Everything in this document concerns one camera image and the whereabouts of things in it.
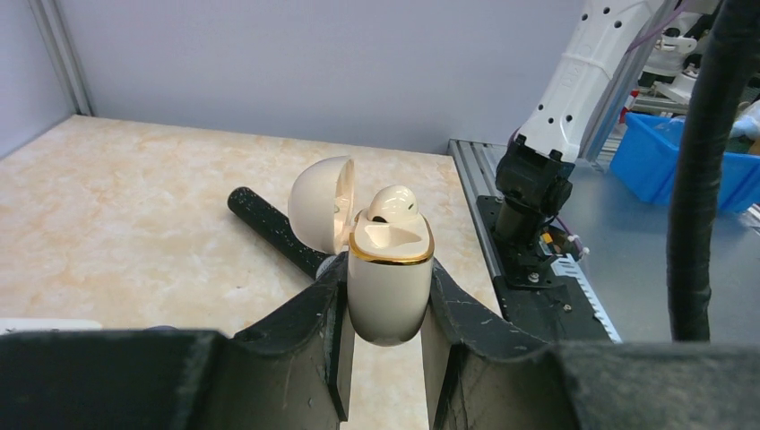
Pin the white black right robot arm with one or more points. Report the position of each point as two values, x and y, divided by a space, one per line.
533 175

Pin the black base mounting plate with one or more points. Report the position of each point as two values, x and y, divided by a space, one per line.
541 287

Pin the black microphone grey head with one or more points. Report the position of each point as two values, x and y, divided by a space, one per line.
274 227

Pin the cream earbud charging case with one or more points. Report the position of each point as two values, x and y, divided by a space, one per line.
389 265

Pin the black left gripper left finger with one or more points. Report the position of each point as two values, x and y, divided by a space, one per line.
282 372

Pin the cream earbud with stem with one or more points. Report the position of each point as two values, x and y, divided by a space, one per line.
393 204

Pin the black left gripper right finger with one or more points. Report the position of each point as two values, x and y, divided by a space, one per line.
482 372

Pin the green white chessboard mat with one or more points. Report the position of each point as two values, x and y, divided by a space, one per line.
13 325

